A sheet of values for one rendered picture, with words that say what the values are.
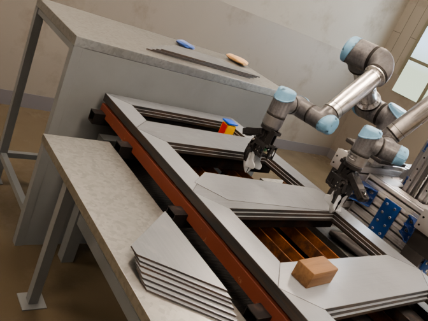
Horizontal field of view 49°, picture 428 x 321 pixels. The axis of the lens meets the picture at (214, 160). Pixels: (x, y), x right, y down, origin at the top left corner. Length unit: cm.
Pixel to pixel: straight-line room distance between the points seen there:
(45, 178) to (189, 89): 80
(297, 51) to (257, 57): 51
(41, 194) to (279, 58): 330
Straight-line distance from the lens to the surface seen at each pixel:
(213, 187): 159
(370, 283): 154
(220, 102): 247
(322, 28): 528
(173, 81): 227
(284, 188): 188
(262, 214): 161
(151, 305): 115
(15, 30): 379
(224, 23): 446
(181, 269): 123
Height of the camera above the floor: 147
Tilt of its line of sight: 20 degrees down
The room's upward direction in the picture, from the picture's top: 24 degrees clockwise
